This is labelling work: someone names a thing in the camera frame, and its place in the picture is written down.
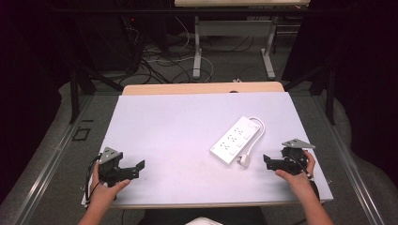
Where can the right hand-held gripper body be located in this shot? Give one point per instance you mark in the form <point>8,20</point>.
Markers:
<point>294,156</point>

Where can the person's left hand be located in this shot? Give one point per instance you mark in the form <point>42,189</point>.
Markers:
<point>104,190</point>

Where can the white power plug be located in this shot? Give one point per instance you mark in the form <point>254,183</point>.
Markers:
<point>244,160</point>

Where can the white desk with metal legs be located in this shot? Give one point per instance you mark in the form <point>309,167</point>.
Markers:
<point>234,28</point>

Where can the white power strip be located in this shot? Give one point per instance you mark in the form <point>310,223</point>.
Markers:
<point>233,140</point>

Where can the white table cover sheet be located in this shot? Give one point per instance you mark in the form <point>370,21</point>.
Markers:
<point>175,140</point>

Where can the black metal stand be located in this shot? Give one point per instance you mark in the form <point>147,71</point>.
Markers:
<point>75,93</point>
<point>330,93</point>

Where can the person's right hand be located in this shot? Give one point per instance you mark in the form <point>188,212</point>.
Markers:
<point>297,181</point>

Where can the person's white shirt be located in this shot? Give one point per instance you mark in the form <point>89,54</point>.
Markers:
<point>203,221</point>

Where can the aluminium floor rail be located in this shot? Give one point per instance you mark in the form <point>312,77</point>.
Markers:
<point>350,165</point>
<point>50,165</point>

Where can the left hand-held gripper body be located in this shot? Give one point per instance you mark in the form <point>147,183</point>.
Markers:
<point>110,164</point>

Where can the black computer tower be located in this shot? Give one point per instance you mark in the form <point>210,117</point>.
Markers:
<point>106,43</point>

